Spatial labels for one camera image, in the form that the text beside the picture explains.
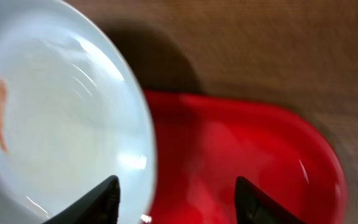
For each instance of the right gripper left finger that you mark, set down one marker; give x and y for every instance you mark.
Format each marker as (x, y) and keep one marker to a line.
(99, 206)

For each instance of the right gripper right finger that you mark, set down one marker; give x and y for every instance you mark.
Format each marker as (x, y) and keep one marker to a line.
(253, 206)

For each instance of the red plastic tray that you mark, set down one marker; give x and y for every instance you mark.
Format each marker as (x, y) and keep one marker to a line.
(203, 144)

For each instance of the top light blue plate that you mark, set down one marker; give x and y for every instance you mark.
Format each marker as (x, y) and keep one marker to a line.
(71, 114)

